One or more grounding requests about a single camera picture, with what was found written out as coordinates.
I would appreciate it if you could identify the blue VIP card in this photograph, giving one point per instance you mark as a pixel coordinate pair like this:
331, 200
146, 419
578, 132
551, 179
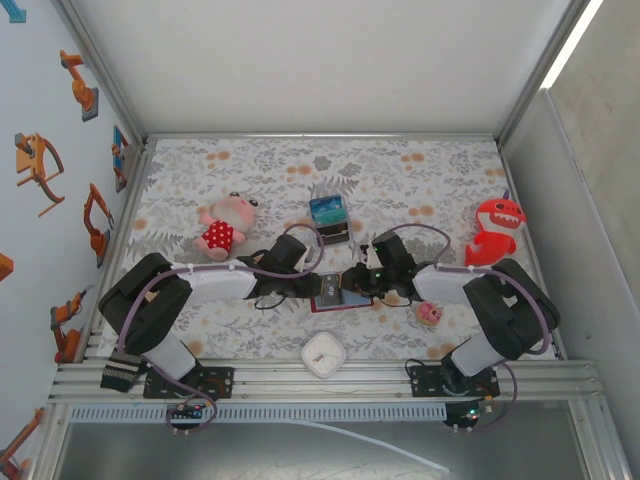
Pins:
325, 204

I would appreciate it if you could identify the pink donut toy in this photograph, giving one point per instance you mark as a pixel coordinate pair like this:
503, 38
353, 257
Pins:
430, 313

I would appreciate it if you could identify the red shark plush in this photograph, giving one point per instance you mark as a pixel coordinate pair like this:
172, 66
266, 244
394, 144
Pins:
492, 225

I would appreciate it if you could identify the blue orange wall sticker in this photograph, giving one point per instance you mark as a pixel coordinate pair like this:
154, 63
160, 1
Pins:
120, 160

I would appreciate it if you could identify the white tube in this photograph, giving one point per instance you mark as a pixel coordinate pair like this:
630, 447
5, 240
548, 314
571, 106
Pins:
380, 442

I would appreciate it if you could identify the black VIP card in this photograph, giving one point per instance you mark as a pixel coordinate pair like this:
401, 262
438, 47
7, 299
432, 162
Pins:
334, 234
330, 290

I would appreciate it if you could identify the small circuit board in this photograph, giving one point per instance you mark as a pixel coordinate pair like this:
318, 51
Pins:
187, 414
467, 415

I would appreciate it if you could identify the red card holder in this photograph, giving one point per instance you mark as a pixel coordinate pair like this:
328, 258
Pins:
357, 300

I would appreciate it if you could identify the pink plush toy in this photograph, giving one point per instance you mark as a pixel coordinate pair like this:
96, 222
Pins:
227, 220

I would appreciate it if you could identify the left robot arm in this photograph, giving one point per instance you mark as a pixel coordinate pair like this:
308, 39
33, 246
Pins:
215, 285

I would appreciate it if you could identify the striped sock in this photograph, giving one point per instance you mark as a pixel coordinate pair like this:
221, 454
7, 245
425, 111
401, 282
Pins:
120, 372

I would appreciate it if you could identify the orange claw wall sticker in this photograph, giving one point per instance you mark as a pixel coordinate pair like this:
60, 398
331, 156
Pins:
30, 160

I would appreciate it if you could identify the floral tablecloth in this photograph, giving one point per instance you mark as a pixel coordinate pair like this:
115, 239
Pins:
400, 175

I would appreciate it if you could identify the clear acrylic card box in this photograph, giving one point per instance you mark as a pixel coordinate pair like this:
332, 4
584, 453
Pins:
332, 235

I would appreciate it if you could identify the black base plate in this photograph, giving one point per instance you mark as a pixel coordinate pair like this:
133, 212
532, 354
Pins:
425, 380
222, 382

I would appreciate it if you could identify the white light strip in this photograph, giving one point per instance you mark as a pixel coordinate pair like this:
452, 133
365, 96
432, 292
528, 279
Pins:
570, 45

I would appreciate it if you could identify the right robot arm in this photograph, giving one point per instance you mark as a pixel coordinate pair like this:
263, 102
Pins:
440, 282

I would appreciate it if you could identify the white square clock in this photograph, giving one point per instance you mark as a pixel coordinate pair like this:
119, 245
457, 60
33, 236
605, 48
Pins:
324, 355

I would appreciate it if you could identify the aluminium frame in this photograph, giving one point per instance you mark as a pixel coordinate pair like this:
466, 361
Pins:
350, 387

